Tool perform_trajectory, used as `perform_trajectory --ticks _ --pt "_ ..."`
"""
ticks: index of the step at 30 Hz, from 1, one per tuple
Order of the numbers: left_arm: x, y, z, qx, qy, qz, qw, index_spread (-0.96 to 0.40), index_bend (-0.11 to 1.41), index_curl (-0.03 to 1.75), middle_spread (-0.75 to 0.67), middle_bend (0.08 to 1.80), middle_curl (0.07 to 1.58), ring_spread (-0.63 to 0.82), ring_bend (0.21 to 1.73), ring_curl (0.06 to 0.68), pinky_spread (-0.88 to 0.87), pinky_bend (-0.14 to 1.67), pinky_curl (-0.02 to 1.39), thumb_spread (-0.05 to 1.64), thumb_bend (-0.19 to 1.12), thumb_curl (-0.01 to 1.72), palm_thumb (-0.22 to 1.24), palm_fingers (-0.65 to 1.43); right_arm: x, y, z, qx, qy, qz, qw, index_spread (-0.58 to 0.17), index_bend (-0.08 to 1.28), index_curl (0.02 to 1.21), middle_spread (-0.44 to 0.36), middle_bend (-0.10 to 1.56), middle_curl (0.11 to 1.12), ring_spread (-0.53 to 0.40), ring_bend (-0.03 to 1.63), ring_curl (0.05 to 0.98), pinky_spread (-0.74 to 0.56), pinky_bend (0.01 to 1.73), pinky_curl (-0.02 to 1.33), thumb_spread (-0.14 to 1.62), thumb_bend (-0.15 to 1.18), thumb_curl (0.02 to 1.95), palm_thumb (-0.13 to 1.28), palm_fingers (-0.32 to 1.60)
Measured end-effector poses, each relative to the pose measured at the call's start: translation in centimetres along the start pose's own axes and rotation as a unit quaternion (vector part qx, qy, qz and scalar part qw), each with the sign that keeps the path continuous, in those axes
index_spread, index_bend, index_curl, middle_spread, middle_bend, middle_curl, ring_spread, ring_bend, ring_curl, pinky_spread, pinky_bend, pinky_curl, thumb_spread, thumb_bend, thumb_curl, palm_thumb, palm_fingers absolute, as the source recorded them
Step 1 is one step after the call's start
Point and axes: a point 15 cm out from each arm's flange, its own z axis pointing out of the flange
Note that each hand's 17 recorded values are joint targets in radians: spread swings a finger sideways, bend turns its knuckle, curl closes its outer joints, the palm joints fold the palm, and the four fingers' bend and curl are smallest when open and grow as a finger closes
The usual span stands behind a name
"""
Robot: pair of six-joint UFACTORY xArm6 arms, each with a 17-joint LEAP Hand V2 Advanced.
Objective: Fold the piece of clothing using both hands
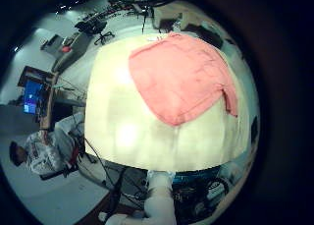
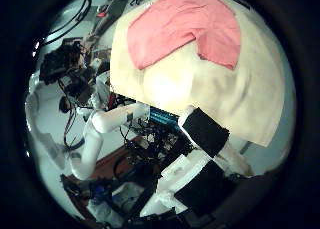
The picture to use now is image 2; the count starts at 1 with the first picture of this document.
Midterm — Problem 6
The black floor cable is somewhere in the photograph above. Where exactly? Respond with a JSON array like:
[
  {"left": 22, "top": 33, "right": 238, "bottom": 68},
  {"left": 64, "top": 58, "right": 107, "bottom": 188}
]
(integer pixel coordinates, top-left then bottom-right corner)
[{"left": 42, "top": 0, "right": 93, "bottom": 46}]

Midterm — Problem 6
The black cables and electronics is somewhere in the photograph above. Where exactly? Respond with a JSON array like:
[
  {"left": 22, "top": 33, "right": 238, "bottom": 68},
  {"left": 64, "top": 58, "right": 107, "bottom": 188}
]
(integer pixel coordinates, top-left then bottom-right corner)
[{"left": 121, "top": 107, "right": 194, "bottom": 167}]

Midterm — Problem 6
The orange button-up shirt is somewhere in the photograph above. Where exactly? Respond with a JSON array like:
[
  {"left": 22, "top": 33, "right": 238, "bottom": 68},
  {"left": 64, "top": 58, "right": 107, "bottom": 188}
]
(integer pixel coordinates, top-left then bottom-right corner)
[{"left": 127, "top": 0, "right": 242, "bottom": 71}]

